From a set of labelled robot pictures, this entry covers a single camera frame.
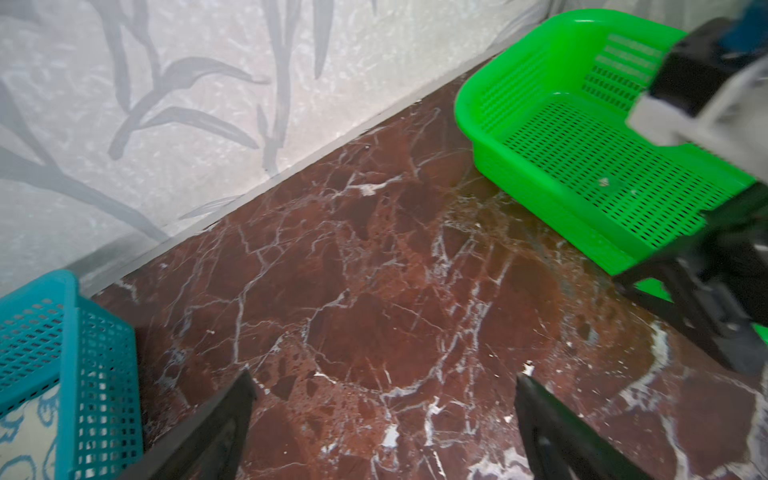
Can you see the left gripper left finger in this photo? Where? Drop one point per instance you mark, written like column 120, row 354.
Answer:
column 207, row 445

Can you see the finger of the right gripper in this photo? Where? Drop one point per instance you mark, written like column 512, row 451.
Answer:
column 707, row 314

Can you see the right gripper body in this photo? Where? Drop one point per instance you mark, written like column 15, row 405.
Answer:
column 738, row 242

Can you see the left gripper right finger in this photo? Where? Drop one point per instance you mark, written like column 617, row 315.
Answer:
column 559, row 445

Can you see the teal patterned towel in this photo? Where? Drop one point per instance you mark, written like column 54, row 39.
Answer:
column 29, row 438

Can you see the teal plastic basket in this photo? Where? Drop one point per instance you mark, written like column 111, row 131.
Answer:
column 51, row 335

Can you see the green plastic basket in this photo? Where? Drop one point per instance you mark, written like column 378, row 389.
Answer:
column 548, row 123

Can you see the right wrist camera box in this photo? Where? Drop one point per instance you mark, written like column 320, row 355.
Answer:
column 711, row 90

